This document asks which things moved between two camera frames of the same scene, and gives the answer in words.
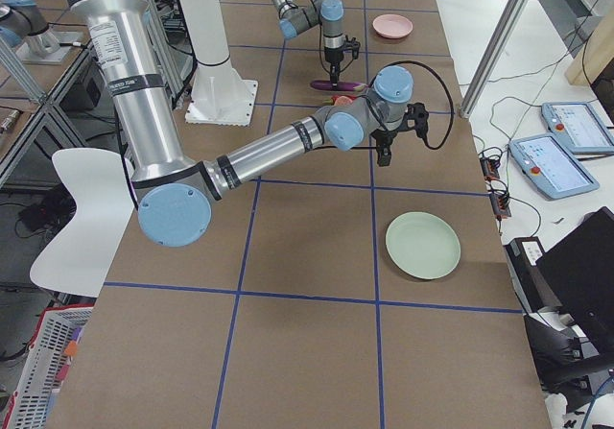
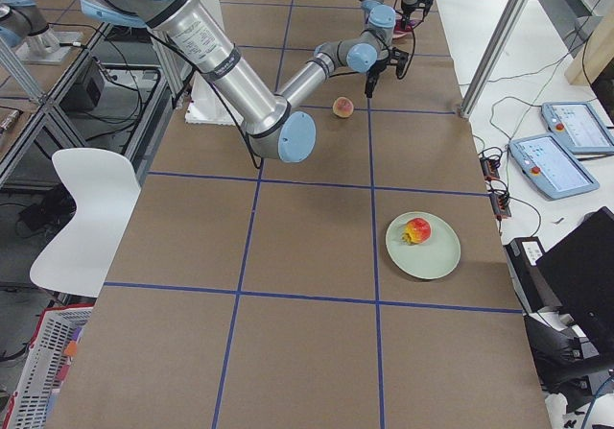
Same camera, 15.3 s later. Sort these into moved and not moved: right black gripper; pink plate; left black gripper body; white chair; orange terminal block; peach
Moved: left black gripper body; right black gripper
Not moved: white chair; orange terminal block; peach; pink plate
